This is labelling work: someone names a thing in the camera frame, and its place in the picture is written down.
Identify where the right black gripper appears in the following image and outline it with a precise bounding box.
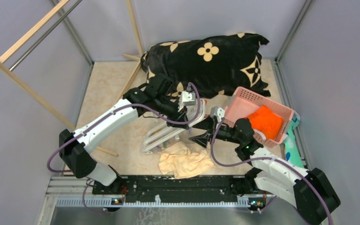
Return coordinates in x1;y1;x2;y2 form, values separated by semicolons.
189;115;242;148

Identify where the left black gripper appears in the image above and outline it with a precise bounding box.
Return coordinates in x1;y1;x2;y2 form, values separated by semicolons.
154;95;190;130

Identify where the white clip hanger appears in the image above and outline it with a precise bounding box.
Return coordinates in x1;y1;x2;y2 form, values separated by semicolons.
141;99;206;154

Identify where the cream boxer underwear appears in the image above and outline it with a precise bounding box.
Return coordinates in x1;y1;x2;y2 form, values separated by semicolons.
158;142;214;179

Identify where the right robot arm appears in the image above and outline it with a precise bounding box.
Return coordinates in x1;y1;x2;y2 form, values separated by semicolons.
189;117;341;225

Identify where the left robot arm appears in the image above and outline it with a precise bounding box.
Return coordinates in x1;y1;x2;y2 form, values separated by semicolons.
58;74;188;194

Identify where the orange underwear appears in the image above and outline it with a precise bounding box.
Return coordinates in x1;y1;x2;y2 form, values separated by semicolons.
246;105;283;139

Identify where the pink plastic basket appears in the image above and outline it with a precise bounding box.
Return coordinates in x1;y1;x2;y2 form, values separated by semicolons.
224;87;294;148

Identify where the black floral pillow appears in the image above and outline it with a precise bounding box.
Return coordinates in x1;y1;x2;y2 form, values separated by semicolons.
141;33;271;99

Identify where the metal rack rod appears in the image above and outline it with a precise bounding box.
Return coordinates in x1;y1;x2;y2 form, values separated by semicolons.
9;0;82;71

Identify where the wooden drying rack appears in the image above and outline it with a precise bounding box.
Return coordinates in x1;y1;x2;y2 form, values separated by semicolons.
0;0;144;158

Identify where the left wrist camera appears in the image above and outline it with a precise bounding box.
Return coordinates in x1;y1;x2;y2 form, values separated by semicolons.
178;91;196;112

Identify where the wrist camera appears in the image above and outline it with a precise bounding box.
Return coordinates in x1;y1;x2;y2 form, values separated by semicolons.
210;106;225;123
178;91;196;112

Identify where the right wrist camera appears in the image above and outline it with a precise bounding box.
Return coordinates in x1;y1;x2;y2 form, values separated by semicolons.
210;106;225;123

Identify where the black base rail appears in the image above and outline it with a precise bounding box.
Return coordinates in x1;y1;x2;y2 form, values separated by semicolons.
48;174;327;209

